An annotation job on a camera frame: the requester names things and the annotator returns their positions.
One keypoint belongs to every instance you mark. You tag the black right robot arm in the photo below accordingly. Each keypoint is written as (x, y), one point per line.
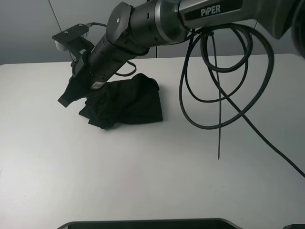
(132, 31)

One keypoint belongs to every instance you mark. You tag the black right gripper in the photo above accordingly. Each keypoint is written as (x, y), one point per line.
(79, 84)

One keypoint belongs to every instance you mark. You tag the black printed t-shirt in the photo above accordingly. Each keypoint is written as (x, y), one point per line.
(133, 101)

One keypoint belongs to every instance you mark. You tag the black object bottom right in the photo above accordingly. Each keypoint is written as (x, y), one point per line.
(295, 226)

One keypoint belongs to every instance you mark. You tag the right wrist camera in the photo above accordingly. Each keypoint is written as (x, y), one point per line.
(70, 38)

